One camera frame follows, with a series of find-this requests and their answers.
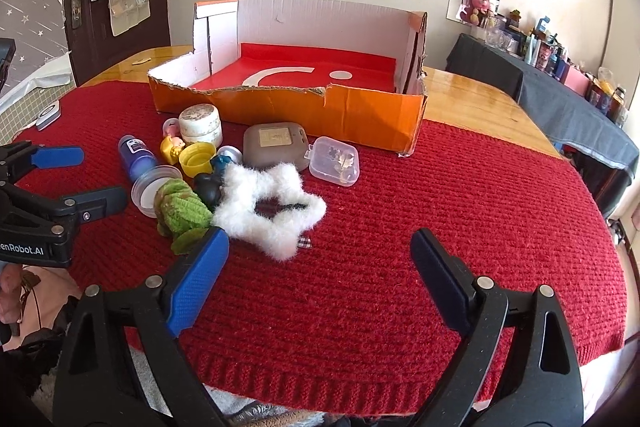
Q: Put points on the small clear plastic box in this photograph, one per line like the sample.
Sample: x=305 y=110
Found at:
x=332 y=159

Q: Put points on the yellow plastic cap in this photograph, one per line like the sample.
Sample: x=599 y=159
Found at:
x=197 y=159

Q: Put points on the dark blue bottle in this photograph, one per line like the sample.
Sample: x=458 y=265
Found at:
x=135 y=154

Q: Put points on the small beige tag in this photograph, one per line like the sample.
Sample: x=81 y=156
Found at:
x=140 y=61

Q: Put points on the pink rabbit plush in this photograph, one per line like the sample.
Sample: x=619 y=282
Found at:
x=472 y=4

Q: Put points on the dark grey tablecloth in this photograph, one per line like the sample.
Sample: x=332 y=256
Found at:
x=565 y=112

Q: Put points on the green plush scrunchie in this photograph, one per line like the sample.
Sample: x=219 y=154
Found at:
x=180 y=207

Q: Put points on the clear round plastic lid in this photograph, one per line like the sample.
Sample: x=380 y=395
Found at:
x=145 y=197

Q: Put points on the white fluffy star hair clip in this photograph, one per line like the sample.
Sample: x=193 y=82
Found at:
x=240 y=187

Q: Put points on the orange and white cardboard box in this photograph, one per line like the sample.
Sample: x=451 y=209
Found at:
x=300 y=112

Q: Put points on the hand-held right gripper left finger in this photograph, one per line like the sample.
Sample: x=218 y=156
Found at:
x=197 y=277

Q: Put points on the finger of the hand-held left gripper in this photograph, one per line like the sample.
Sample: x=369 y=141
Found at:
x=57 y=157
x=97 y=202

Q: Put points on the yellow-haired doll figure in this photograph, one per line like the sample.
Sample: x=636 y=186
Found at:
x=172 y=149

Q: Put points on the white plastic sheet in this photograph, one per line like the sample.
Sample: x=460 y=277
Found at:
x=50 y=72

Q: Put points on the green cutting mat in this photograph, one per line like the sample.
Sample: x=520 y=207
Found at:
x=20 y=107

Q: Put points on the black and blue figurine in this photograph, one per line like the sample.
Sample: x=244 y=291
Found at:
x=207 y=192

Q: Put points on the row of bottles and jars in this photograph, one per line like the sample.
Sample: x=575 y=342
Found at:
x=545 y=52

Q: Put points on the red knitted blanket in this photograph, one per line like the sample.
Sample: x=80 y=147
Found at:
x=400 y=207

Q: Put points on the white square device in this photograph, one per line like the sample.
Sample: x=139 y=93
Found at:
x=47 y=114

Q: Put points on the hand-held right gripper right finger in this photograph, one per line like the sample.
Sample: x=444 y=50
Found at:
x=440 y=277

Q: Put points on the white cabinet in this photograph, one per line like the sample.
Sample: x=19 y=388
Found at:
x=625 y=27

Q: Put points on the person's left hand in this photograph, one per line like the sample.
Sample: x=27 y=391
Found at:
x=9 y=287

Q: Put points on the cream round jar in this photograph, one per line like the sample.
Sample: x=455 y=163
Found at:
x=200 y=119

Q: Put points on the red paper bag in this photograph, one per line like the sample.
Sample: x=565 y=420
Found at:
x=350 y=62

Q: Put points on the grey-brown square case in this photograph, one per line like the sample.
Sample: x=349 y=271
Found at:
x=275 y=139

